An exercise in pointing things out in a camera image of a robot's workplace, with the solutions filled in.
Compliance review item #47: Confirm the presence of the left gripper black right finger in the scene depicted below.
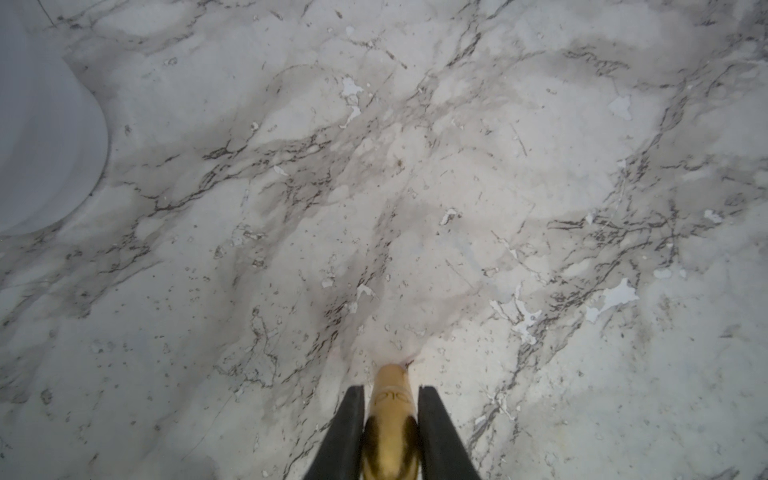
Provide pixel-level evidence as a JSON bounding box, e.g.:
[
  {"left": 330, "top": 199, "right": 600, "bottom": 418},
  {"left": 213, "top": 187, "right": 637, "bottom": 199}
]
[{"left": 417, "top": 386, "right": 480, "bottom": 480}]

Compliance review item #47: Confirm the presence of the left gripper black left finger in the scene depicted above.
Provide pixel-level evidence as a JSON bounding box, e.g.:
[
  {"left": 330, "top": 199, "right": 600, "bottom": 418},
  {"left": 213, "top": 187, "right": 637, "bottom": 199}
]
[{"left": 304, "top": 385, "right": 365, "bottom": 480}]

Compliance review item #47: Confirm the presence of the potted flower plant white pot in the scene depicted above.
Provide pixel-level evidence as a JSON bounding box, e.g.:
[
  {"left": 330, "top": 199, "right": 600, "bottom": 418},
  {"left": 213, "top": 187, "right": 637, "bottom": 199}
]
[{"left": 1, "top": 1, "right": 109, "bottom": 236}]

